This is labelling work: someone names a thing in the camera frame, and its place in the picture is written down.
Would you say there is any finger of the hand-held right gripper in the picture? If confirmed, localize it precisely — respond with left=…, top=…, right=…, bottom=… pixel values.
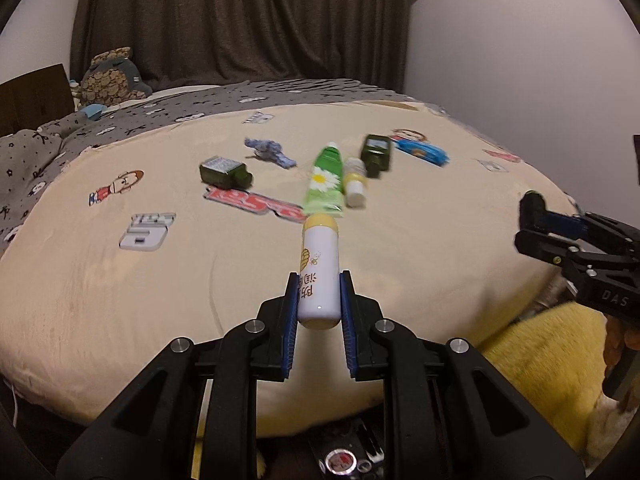
left=519, top=190, right=640, bottom=253
left=514, top=230, right=640, bottom=281

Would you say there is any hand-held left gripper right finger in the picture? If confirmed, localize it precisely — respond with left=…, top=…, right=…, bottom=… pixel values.
left=340, top=270, right=587, bottom=480

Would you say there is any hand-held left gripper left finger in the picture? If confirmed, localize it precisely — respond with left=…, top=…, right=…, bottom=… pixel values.
left=56, top=271, right=301, bottom=480

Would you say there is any white tube with yellow caps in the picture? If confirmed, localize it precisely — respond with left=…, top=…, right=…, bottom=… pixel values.
left=297, top=212, right=341, bottom=331

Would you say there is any person's right hand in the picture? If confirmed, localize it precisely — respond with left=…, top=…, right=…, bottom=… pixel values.
left=603, top=317, right=633, bottom=368

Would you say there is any cream printed blanket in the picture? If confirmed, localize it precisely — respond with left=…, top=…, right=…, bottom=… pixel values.
left=0, top=103, right=581, bottom=437

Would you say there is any yellow fluffy cloth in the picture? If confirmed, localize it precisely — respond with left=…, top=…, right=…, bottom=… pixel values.
left=479, top=303, right=632, bottom=462

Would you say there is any small white and yellow bottle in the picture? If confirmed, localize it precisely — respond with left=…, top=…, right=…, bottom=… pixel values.
left=343, top=156, right=369, bottom=210

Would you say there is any green tube with daisy print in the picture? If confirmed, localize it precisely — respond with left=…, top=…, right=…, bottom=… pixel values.
left=302, top=142, right=346, bottom=217

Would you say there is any blue snack wrapper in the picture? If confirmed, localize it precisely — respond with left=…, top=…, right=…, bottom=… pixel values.
left=394, top=138, right=449, bottom=167

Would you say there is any dark green bottle with grey label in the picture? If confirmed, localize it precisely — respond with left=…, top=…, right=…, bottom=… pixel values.
left=199, top=155, right=254, bottom=191

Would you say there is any dark green bottle with picture label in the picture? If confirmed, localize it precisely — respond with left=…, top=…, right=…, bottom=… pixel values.
left=359, top=134, right=394, bottom=179

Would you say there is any crumpled blue-purple wrapper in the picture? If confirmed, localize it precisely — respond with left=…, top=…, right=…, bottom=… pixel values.
left=243, top=137, right=297, bottom=169

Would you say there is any brown patterned plush toy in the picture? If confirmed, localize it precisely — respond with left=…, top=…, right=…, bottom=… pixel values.
left=79, top=47, right=154, bottom=107

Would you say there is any dark brown curtain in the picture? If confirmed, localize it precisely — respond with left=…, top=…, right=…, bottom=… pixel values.
left=70, top=0, right=412, bottom=95

